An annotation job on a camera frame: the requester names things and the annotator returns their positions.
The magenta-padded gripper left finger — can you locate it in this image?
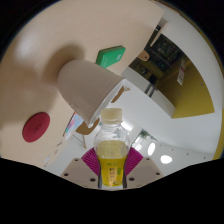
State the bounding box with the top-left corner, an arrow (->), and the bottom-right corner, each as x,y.
60,147 -> 102,190

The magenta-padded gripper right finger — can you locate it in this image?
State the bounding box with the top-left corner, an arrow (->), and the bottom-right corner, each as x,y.
123,147 -> 165,190

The clear bottle with yellow drink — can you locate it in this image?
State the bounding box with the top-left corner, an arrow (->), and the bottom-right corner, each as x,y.
93,107 -> 130,190

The group of oval ceiling lights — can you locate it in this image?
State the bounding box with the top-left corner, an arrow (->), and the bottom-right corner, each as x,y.
133,141 -> 174,165

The green potted plant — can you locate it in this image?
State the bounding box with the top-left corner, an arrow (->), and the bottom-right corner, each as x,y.
138,129 -> 151,141

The flat round red coaster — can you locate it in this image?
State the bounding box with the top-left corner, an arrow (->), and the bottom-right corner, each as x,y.
21,111 -> 51,144

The white ceramic mug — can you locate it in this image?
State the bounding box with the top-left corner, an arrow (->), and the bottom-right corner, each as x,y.
56,58 -> 127,129

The white hanging sign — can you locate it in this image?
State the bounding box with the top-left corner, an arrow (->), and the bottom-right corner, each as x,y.
176,58 -> 188,86

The green flat box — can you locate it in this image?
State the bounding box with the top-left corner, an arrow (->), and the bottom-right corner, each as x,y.
95,45 -> 127,69

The dark shop shelf unit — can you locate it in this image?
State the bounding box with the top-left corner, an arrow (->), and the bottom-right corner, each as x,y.
145,33 -> 183,78

